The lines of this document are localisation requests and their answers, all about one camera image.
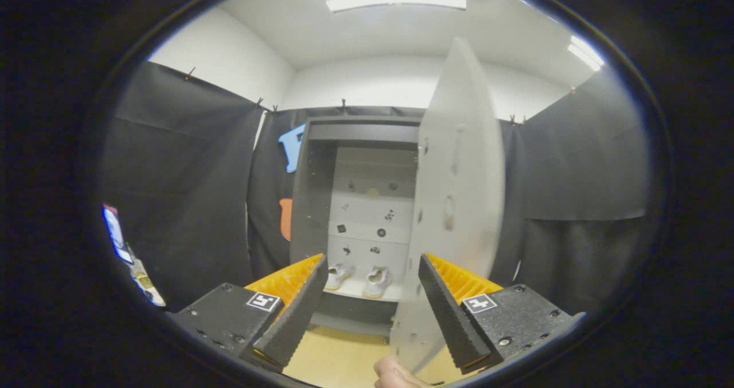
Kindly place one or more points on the grey shoe cabinet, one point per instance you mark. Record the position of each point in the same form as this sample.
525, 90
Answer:
312, 204

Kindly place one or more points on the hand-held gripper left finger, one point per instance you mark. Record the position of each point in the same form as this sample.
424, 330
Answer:
295, 319

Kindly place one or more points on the white shoe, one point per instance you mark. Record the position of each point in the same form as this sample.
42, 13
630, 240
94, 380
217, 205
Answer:
338, 276
377, 282

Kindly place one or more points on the black backdrop cloth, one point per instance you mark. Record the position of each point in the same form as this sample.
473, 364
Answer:
183, 204

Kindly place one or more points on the small ceiling light panel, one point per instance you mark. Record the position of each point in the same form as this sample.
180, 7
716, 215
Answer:
585, 53

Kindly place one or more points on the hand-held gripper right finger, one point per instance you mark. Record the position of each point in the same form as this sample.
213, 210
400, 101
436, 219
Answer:
450, 319

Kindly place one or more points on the light grey shoe cabinet door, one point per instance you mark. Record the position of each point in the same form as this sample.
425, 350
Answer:
459, 176

